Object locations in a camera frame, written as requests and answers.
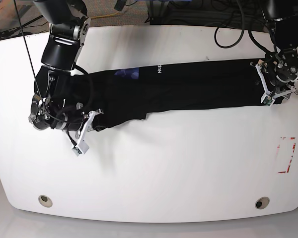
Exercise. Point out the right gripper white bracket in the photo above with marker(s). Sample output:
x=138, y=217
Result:
x=79, y=145

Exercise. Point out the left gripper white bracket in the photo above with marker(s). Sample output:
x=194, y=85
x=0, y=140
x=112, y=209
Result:
x=277, y=82

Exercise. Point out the black T-shirt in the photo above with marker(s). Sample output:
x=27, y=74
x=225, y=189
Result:
x=132, y=93

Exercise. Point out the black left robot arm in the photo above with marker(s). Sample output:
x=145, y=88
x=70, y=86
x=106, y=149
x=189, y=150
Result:
x=282, y=25

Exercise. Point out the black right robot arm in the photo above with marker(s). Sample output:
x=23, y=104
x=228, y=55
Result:
x=63, y=91

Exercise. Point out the red tape rectangle marking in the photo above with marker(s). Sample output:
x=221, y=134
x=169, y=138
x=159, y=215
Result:
x=285, y=153

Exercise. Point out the black tripod stand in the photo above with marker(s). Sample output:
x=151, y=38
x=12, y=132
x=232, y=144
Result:
x=6, y=34

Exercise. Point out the left table cable grommet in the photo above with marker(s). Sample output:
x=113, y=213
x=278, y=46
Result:
x=45, y=201

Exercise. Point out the table cable grommet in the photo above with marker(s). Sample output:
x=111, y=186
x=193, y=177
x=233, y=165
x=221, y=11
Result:
x=45, y=201
x=262, y=203

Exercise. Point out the right table cable grommet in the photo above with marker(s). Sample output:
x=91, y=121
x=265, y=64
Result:
x=262, y=203

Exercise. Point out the black metal frame on floor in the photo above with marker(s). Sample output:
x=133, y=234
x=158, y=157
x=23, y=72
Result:
x=159, y=11

